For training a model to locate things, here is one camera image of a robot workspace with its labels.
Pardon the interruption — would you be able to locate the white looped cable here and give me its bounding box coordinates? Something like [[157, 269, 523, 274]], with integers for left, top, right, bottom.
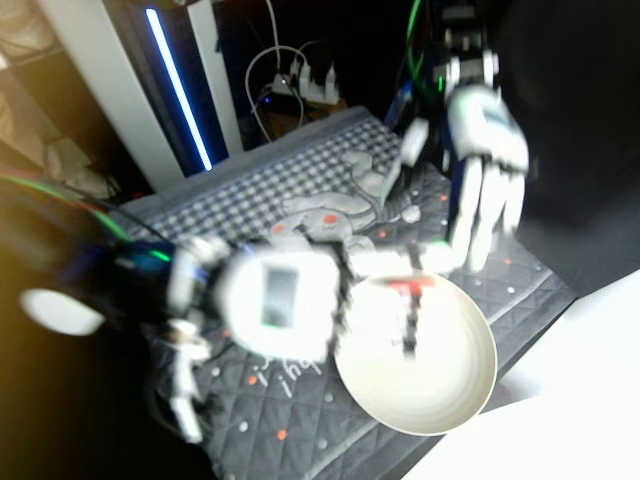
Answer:
[[243, 44, 307, 145]]

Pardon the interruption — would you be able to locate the white bowl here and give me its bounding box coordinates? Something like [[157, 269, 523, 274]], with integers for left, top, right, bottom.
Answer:
[[332, 272, 499, 437]]

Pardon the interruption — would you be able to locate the red cube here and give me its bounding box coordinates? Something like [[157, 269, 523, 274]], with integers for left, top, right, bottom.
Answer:
[[387, 279, 437, 296]]

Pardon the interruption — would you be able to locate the beige cloth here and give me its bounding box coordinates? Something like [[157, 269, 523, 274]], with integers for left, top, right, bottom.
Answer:
[[0, 0, 114, 197]]

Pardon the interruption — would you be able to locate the white column with blue light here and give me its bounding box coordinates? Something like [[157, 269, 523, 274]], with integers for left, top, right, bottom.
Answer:
[[37, 0, 246, 192]]

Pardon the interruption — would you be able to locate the white power strip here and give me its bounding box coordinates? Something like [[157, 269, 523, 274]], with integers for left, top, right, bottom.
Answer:
[[272, 58, 342, 106]]

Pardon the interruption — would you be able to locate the grey quilt with bear print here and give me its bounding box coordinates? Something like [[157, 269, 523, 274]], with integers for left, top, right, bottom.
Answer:
[[107, 105, 579, 480]]

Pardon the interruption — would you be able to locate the green cable on arm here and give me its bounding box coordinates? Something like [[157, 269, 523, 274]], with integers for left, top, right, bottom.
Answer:
[[0, 169, 171, 264], [405, 0, 427, 99]]

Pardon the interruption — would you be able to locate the white panel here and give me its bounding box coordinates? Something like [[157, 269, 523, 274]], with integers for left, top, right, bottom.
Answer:
[[402, 269, 640, 480]]

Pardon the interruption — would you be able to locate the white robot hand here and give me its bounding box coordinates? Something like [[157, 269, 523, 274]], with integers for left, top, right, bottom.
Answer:
[[217, 239, 456, 364], [398, 83, 532, 275]]

